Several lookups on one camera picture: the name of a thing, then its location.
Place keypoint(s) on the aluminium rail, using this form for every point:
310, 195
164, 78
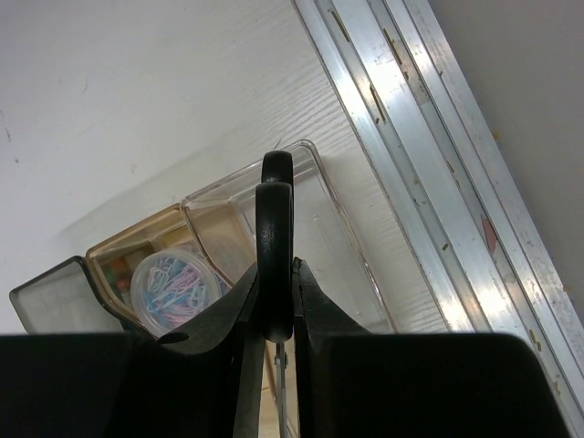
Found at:
461, 251

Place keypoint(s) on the clear organizer bin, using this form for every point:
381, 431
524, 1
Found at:
222, 220

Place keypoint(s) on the black handled scissors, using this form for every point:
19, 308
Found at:
274, 198

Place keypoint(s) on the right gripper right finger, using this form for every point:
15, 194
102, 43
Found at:
354, 383

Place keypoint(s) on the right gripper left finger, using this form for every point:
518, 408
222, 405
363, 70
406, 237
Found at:
203, 379

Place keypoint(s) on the smoky grey organizer bin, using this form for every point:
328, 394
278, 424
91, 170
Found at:
63, 300

